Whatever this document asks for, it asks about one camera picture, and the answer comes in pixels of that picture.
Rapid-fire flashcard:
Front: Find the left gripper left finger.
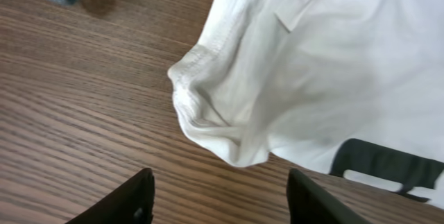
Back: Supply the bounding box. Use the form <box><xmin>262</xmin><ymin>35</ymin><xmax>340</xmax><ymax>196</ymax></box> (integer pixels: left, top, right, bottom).
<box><xmin>67</xmin><ymin>168</ymin><xmax>155</xmax><ymax>224</ymax></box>

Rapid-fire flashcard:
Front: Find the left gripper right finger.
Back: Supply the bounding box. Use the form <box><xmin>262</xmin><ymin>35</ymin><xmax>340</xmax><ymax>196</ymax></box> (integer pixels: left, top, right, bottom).
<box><xmin>287</xmin><ymin>169</ymin><xmax>369</xmax><ymax>224</ymax></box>

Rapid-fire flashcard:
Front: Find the white t-shirt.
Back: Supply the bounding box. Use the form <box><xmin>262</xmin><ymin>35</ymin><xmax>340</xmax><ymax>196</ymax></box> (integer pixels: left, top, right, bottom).
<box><xmin>168</xmin><ymin>0</ymin><xmax>443</xmax><ymax>207</ymax></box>

